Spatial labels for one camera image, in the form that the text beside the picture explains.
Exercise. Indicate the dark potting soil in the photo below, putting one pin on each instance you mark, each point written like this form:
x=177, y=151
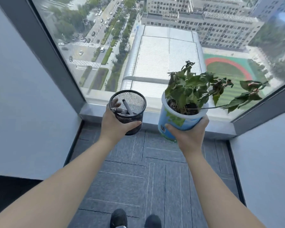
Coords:
x=191, y=109

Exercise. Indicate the person's left black shoe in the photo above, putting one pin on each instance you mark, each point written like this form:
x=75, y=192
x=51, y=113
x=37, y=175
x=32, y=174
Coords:
x=118, y=218

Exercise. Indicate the person's black shoe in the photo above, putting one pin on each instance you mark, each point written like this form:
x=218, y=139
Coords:
x=153, y=222
x=118, y=218

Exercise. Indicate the black mesh pen holder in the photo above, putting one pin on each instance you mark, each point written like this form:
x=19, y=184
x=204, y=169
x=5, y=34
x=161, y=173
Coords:
x=133, y=105

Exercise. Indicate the glass window pane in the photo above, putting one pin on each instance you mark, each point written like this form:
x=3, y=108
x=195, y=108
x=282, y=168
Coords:
x=156, y=56

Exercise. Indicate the person's left thumb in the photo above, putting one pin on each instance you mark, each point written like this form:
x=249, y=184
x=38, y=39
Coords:
x=133, y=127

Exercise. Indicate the person's left hand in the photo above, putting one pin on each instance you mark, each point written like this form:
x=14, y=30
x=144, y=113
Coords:
x=110, y=128

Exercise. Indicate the person's left forearm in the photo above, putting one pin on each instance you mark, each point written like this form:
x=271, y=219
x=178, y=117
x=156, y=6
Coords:
x=61, y=182

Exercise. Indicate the green leafy plant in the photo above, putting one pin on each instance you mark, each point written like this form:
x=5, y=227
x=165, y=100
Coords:
x=187, y=85

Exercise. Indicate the person's right forearm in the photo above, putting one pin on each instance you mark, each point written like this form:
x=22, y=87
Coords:
x=216, y=187

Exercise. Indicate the grey marker pen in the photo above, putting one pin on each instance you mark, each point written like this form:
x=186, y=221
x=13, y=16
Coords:
x=120, y=111
x=127, y=107

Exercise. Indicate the grey metal window sill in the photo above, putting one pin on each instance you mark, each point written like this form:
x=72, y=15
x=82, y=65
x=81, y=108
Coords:
x=152, y=116

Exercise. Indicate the white and blue plant pot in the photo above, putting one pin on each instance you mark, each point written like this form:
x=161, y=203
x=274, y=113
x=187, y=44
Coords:
x=173, y=119

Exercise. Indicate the dark grey window frame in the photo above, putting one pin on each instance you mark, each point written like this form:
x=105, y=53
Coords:
x=48, y=56

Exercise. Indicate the person's right black shoe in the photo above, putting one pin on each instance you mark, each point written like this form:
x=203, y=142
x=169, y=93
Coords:
x=153, y=222

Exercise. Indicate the person's right thumb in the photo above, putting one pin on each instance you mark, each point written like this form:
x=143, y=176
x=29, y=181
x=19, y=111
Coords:
x=172, y=128

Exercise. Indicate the person's right hand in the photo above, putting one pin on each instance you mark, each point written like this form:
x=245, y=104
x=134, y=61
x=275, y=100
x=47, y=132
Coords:
x=192, y=140

